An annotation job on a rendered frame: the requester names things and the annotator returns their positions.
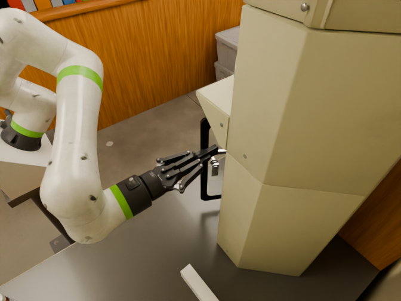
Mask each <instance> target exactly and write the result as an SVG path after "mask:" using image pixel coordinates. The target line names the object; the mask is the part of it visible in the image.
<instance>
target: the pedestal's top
mask: <svg viewBox="0 0 401 301"><path fill-rule="evenodd" d="M45 134H46V135H47V137H48V140H49V141H50V143H51V145H53V141H54V134H55V128H53V129H51V130H49V131H47V132H46V133H45ZM1 191H2V193H3V195H4V197H5V200H6V202H7V204H8V205H9V206H10V207H11V208H14V207H15V206H17V205H19V204H21V203H23V202H25V201H27V200H28V199H30V198H32V197H34V196H35V195H37V194H39V193H40V187H38V188H36V189H34V190H32V191H30V192H28V193H26V194H24V195H21V196H19V197H17V198H15V199H13V200H11V199H10V198H9V197H8V195H7V194H6V193H5V192H4V191H3V190H1Z"/></svg>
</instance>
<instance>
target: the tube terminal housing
mask: <svg viewBox="0 0 401 301"><path fill-rule="evenodd" d="M400 159H401V33H384V32H364V31H353V30H333V29H326V30H323V29H314V28H310V27H307V26H305V25H303V23H302V22H300V21H296V20H293V19H290V18H287V17H284V16H281V15H278V14H275V13H272V12H269V11H266V10H263V9H261V8H257V7H254V6H252V5H248V4H246V5H243V6H242V13H241V19H240V30H239V40H238V46H237V58H236V69H235V79H234V86H233V96H232V107H231V113H230V124H229V135H228V141H227V152H226V161H225V167H224V178H223V189H222V195H221V206H220V216H219V223H218V234H217V243H218V245H219V246H220V247H221V248H222V249H223V250H224V252H225V253H226V254H227V255H228V256H229V258H230V259H231V260H232V262H233V263H234V264H235V265H236V266H237V268H243V269H251V270H255V271H263V272H271V273H276V274H284V275H292V276H296V277H299V276H300V275H301V274H302V273H303V272H304V271H305V270H306V269H307V268H308V267H309V266H310V265H311V263H312V262H313V261H314V260H315V258H317V256H318V255H319V254H320V253H321V251H322V250H323V249H324V248H325V247H326V246H327V245H328V243H329V242H330V241H331V240H332V239H333V237H334V236H335V235H336V234H337V233H338V231H339V230H340V229H341V228H342V227H343V226H344V225H345V223H346V222H347V221H348V220H349V218H351V216H352V215H353V214H354V213H355V212H356V210H357V209H358V208H359V207H360V206H361V205H362V204H363V202H364V201H365V200H366V199H367V197H368V196H370V194H371V193H372V192H373V191H374V189H375V188H376V187H377V186H378V185H379V184H380V182H381V181H382V180H383V179H384V178H385V176H386V175H387V174H388V173H389V172H390V170H391V169H392V168H393V167H394V166H395V165H396V164H397V162H398V161H399V160H400Z"/></svg>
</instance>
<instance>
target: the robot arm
mask: <svg viewBox="0 0 401 301"><path fill-rule="evenodd" d="M27 65H31V66H33V67H36V68H38V69H40V70H43V71H45V72H47V73H49V74H51V75H53V76H54V77H56V78H57V88H56V93H54V92H53V91H51V90H49V89H47V88H45V87H42V86H40V85H37V84H34V83H32V82H30V81H27V80H25V79H23V78H20V77H18V76H19V74H20V73H21V71H22V70H23V69H24V68H25V67H26V66H27ZM103 72H104V70H103V64H102V62H101V60H100V58H99V57H98V56H97V55H96V54H95V53H94V52H93V51H91V50H89V49H87V48H85V47H83V46H81V45H79V44H77V43H75V42H73V41H71V40H69V39H67V38H65V37H64V36H62V35H60V34H59V33H57V32H56V31H54V30H52V29H51V28H49V27H48V26H46V25H45V24H43V23H42V22H41V21H39V20H38V19H36V18H35V17H34V16H32V15H31V14H29V13H27V12H25V11H23V10H20V9H17V8H3V9H0V107H3V108H6V109H5V110H4V113H5V114H6V116H7V117H6V120H5V121H0V127H1V128H3V130H2V131H1V134H0V137H1V139H2V140H3V141H4V142H5V143H6V144H8V145H10V146H12V147H14V148H16V149H20V150H23V151H29V152H33V151H38V150H39V149H40V147H41V146H42V143H41V139H42V136H43V135H44V133H46V132H47V129H48V128H49V126H50V125H51V123H52V121H53V119H54V117H55V116H56V114H57V116H56V125H55V134H54V141H53V146H52V150H51V155H50V158H49V161H48V165H47V169H46V171H45V174H44V178H43V179H42V183H41V187H40V197H41V201H42V203H43V205H44V207H45V208H46V209H47V210H48V211H49V212H50V213H51V214H53V215H54V216H55V217H56V218H58V219H59V221H60V222H61V224H62V225H63V227H64V228H65V230H66V232H67V234H68V236H70V237H71V239H73V240H74V241H76V242H78V243H81V244H94V243H97V242H99V241H101V240H103V239H105V237H107V236H108V234H110V233H111V232H112V231H113V230H114V229H116V228H117V227H118V226H119V225H121V224H123V223H124V222H126V221H127V220H129V219H130V218H132V217H134V216H136V215H137V214H139V213H141V212H142V211H144V210H145V209H147V208H149V207H151V206H152V201H154V200H156V199H158V198H159V197H161V196H162V195H164V194H165V193H166V192H168V191H173V190H177V191H179V192H180V193H181V194H183V193H184V191H185V189H186V187H188V185H189V184H191V182H192V181H194V179H195V178H197V176H198V175H200V174H201V173H202V172H203V164H204V163H206V162H208V161H209V160H210V159H211V157H213V156H215V155H216V154H218V146H217V145H216V144H214V145H212V146H210V147H209V148H207V149H205V150H204V149H202V150H200V151H198V152H195V151H193V152H192V153H191V152H190V151H189V150H187V151H184V152H181V153H177V154H175V155H171V156H168V157H165V158H157V159H156V162H157V166H156V167H155V168H154V169H153V170H149V171H147V172H145V173H143V174H141V175H139V176H137V175H135V174H134V175H132V176H130V177H128V178H126V179H125V180H123V181H121V182H119V183H117V184H115V185H113V186H111V187H109V188H107V189H105V190H103V188H102V186H101V181H100V173H99V169H98V157H97V125H98V115H99V111H100V105H101V97H102V92H103ZM10 110H11V111H14V114H13V115H12V113H11V112H10ZM187 174H188V175H187ZM185 175H187V176H186V177H185V178H184V179H183V180H182V181H181V182H179V183H178V184H177V182H178V181H179V180H181V179H182V177H184V176H185Z"/></svg>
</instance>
